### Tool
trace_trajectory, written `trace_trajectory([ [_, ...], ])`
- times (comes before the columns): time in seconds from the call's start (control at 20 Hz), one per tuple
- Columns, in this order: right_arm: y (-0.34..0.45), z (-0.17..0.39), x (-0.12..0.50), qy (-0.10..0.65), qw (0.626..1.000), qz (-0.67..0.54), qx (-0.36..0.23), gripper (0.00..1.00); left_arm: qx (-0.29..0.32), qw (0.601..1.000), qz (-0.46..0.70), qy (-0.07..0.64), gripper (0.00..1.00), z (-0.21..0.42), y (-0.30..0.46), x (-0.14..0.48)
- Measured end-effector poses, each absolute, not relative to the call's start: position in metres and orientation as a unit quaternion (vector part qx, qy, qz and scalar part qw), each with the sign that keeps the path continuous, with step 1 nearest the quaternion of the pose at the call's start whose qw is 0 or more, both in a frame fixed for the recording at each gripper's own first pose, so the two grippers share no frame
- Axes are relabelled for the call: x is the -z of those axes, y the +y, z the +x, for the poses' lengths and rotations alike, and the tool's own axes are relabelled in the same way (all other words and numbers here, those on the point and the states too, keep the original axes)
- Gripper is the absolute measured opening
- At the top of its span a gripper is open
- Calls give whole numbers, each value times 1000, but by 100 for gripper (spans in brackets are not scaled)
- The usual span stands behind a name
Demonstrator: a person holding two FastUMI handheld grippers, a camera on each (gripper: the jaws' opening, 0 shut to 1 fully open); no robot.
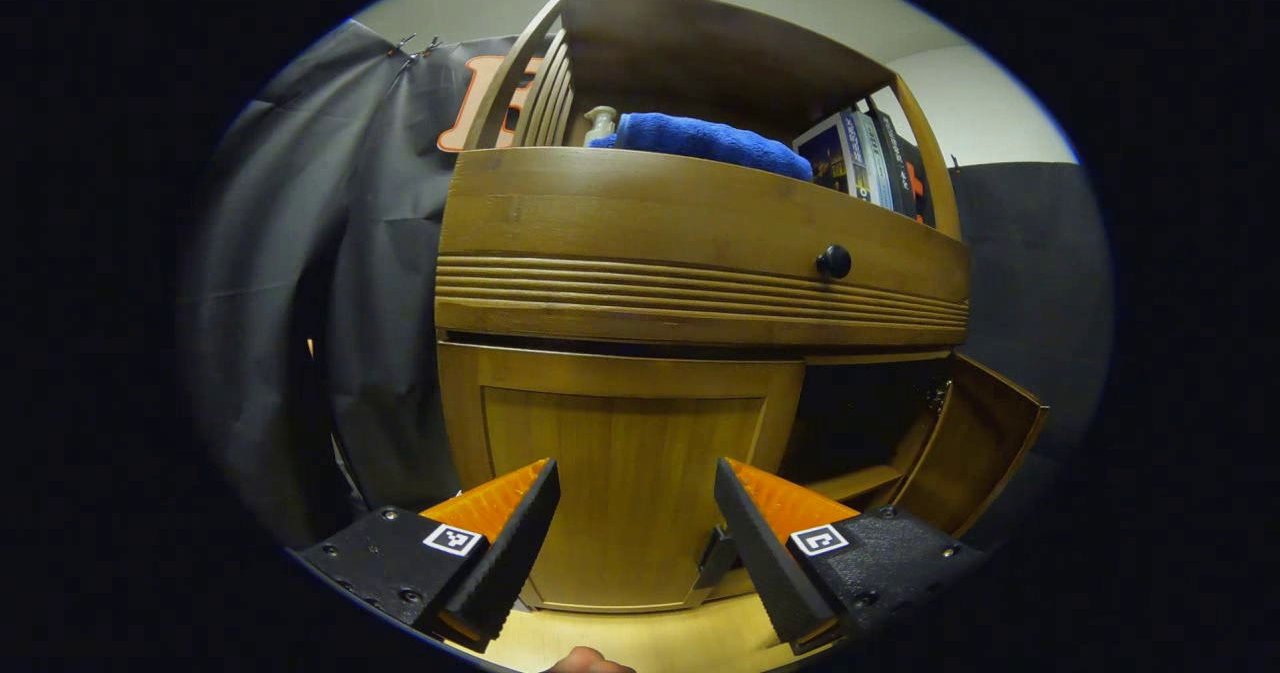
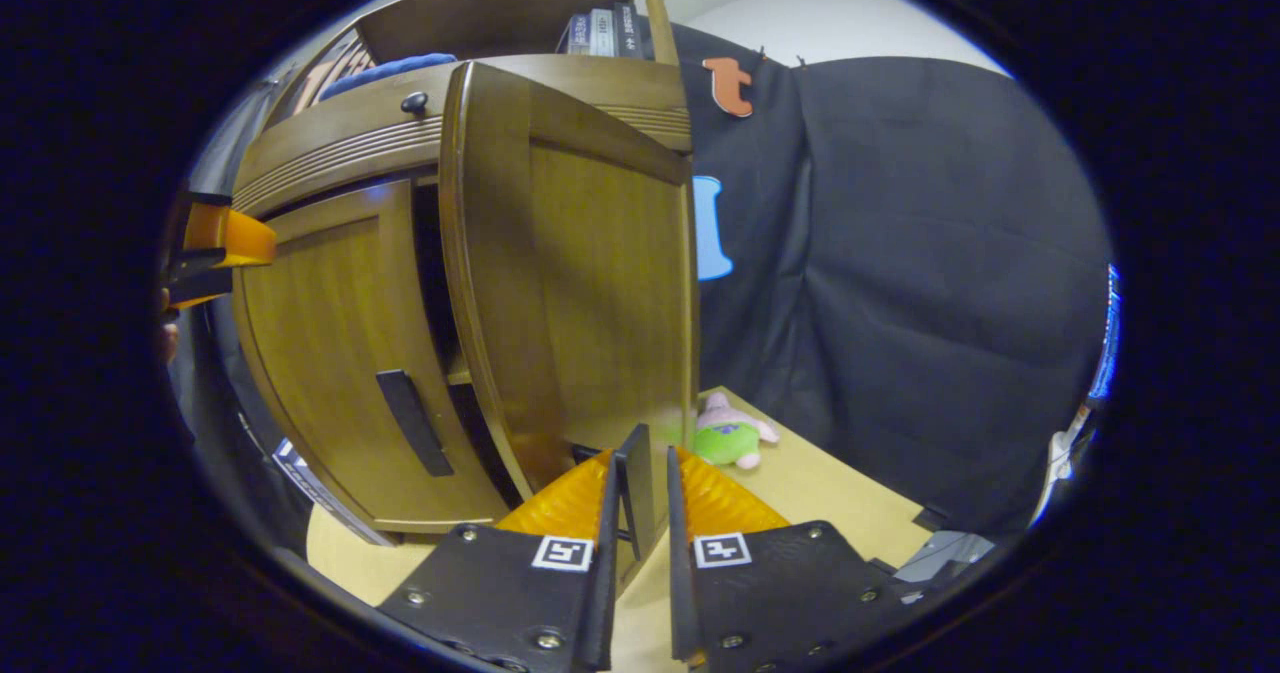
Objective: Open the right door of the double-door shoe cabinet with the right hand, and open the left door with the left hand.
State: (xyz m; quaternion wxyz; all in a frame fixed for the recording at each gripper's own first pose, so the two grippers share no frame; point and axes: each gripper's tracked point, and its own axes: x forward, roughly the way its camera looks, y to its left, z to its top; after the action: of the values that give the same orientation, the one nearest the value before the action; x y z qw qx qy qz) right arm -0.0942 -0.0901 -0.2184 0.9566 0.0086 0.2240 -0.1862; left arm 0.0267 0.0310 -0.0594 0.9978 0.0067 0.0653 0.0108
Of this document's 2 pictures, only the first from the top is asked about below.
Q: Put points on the blue towel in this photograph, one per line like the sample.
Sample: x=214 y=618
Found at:
x=700 y=138

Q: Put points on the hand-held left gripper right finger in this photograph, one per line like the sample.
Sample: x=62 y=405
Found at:
x=765 y=563

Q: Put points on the metal door hinge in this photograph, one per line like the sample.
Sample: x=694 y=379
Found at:
x=938 y=395

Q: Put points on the pale blue spine book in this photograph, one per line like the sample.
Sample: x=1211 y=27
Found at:
x=870 y=163

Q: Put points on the round black drawer knob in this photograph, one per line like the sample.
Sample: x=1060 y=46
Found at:
x=834 y=261

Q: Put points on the black backdrop cloth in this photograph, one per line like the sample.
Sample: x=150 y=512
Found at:
x=300 y=253

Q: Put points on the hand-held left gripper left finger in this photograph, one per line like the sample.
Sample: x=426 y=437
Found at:
x=510 y=553

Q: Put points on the wooden cabinet door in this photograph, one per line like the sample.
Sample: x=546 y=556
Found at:
x=620 y=433
x=975 y=443

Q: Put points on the black book with orange print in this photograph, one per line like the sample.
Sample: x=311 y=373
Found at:
x=905 y=173

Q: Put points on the wooden drawer with grooves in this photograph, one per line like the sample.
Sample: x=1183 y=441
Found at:
x=650 y=213

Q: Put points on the clear pump bottle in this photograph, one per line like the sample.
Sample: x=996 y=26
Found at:
x=598 y=125

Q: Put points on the book with night photo cover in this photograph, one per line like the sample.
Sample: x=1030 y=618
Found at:
x=825 y=158

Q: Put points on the wooden double-door shoe cabinet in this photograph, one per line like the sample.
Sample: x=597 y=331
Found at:
x=720 y=53

